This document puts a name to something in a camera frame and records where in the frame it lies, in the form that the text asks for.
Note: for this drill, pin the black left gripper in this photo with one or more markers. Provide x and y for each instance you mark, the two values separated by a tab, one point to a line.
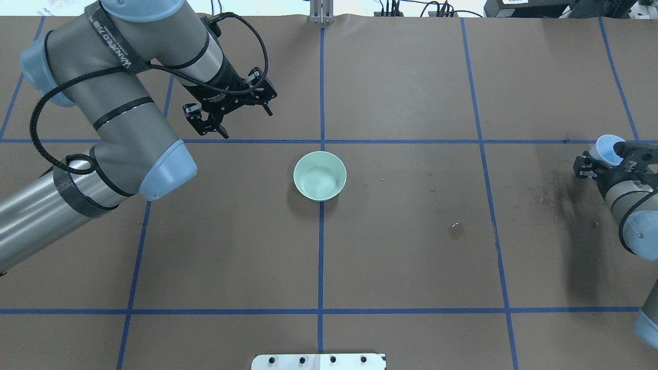
216	90

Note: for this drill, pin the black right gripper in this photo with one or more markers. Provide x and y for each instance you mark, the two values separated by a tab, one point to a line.
618	178

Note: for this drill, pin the light blue cup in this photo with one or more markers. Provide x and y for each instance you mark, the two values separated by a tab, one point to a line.
603	150

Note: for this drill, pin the mint green bowl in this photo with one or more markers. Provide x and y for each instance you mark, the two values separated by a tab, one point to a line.
320	176

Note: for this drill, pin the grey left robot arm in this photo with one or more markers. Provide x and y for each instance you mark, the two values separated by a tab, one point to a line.
93	63

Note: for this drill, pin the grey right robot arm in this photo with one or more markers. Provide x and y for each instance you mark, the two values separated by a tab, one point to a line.
633	206

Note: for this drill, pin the brown paper table mat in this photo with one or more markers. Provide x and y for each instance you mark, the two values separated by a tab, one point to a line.
461	239

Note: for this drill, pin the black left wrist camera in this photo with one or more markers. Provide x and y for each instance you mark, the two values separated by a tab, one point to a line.
202	121

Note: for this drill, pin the aluminium frame post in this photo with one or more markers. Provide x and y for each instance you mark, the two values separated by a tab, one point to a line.
321	12

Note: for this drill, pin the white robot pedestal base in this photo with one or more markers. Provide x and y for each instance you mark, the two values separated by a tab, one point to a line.
320	361

